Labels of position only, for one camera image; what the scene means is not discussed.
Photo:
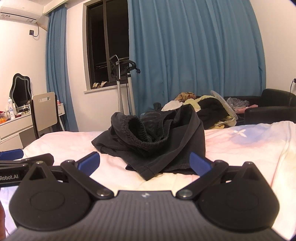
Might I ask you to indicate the black framed vanity mirror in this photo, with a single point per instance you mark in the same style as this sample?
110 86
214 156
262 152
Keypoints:
20 90

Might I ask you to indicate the white air conditioner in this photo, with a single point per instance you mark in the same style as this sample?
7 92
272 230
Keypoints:
20 11

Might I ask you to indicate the black wall socket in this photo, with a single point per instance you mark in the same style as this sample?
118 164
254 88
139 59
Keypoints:
31 32

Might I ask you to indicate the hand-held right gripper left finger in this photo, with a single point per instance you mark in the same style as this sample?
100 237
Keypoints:
89 160

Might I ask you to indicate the pile of mixed clothes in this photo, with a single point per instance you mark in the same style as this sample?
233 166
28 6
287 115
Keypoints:
208 109

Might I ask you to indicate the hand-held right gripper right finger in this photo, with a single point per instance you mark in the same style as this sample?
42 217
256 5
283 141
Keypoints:
199 162

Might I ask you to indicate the white cosmetic bottle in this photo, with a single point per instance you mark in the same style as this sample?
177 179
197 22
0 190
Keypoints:
11 111

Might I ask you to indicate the clear plastic lid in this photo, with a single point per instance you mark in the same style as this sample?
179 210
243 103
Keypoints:
225 104

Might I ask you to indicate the beige backed chair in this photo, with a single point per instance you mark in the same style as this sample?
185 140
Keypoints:
44 111

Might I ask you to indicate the clear plastic bag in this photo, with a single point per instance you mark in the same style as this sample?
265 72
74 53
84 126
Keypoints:
238 102

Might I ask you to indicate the black shorts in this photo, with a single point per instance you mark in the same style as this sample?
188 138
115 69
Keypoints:
173 143

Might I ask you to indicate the dark framed window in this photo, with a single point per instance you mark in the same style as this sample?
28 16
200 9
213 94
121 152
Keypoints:
101 46

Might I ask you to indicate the black leather sofa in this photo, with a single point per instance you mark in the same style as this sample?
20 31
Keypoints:
272 99

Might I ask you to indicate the white vanity desk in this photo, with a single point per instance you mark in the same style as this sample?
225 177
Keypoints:
13 129

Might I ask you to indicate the wide blue curtain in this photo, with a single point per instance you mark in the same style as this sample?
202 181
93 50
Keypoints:
196 58

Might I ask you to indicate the narrow blue curtain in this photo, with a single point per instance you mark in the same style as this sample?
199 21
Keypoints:
57 81

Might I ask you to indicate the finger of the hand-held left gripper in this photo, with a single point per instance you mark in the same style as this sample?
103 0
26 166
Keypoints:
11 154
37 158

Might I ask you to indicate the beige cloth on sill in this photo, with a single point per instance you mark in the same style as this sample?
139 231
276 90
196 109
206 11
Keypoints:
99 85

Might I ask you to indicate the garment steamer stand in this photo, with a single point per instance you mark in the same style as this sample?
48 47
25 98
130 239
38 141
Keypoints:
119 92

